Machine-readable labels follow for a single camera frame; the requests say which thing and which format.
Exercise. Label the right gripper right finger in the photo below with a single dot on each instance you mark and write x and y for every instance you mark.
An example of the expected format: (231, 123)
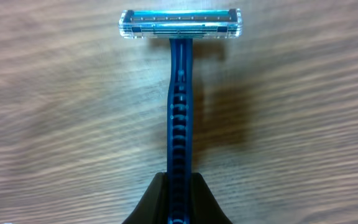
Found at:
(204, 207)

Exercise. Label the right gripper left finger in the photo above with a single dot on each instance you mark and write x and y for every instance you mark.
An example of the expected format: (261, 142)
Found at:
(153, 206)

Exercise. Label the blue disposable razor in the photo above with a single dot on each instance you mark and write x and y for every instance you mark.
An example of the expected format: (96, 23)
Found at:
(180, 27)

